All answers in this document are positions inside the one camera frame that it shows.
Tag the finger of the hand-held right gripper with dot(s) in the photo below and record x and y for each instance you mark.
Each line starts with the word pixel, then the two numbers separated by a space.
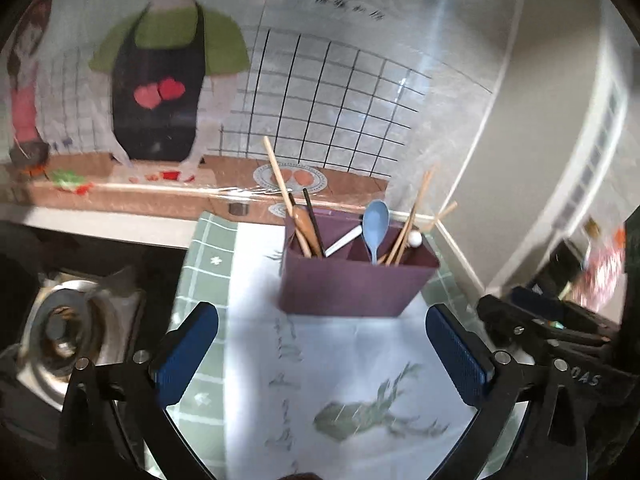
pixel 532 302
pixel 500 320

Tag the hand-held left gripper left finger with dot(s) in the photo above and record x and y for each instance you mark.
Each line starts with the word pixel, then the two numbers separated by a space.
pixel 187 355

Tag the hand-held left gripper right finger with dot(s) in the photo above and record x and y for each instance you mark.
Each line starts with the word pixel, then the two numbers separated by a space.
pixel 452 350

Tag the white ball-tipped stick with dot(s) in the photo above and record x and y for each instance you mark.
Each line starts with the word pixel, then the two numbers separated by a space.
pixel 414 238

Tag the purple utensil holder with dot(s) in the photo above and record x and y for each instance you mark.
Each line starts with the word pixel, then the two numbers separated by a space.
pixel 345 285

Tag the blue spoon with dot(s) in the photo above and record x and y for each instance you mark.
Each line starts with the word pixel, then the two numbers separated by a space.
pixel 376 225

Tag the white spoon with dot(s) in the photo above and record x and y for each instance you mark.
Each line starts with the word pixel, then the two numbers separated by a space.
pixel 345 241

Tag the wooden spoon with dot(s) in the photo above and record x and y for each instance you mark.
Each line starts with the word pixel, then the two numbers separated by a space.
pixel 302 225

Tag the dark soy sauce bottle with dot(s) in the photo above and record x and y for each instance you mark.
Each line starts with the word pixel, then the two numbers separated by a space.
pixel 565 265

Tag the orange-capped chili bottle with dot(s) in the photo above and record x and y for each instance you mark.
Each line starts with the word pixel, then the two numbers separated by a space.
pixel 605 270

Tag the green and white printed tablecloth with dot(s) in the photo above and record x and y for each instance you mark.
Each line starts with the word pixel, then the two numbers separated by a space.
pixel 325 360

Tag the black gas stove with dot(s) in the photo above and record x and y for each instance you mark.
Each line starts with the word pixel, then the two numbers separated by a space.
pixel 60 320

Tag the white vent grille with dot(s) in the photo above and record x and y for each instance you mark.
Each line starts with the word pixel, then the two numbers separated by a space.
pixel 600 145

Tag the cartoon wall poster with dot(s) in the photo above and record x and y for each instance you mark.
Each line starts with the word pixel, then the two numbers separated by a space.
pixel 325 85

